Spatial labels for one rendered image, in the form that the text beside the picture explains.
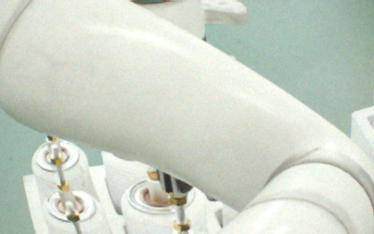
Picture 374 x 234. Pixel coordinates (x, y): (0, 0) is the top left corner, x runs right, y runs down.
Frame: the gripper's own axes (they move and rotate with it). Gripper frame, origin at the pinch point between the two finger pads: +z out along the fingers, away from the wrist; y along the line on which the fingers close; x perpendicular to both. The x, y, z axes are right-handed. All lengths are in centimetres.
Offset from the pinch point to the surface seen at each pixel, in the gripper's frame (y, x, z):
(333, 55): -37, 92, 36
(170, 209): -6.9, 5.4, 10.6
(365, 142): 1.8, 41.4, 19.2
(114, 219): -17.7, 5.7, 17.9
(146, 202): -9.9, 4.8, 10.6
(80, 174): -21.4, 4.6, 11.6
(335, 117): -22, 68, 36
